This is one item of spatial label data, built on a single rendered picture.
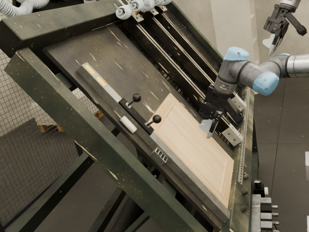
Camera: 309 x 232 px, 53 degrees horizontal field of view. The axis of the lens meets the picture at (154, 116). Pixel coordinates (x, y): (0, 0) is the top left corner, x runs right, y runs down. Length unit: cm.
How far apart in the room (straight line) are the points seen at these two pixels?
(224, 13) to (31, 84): 442
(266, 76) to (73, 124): 68
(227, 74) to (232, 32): 430
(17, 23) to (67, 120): 38
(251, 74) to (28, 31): 78
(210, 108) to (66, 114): 52
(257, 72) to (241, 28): 431
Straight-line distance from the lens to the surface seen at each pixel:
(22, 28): 122
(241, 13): 530
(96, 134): 115
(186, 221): 125
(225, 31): 538
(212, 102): 115
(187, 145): 161
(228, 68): 107
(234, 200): 163
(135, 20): 199
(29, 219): 219
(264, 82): 102
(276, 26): 148
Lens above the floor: 190
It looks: 21 degrees down
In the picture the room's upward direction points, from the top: 13 degrees counter-clockwise
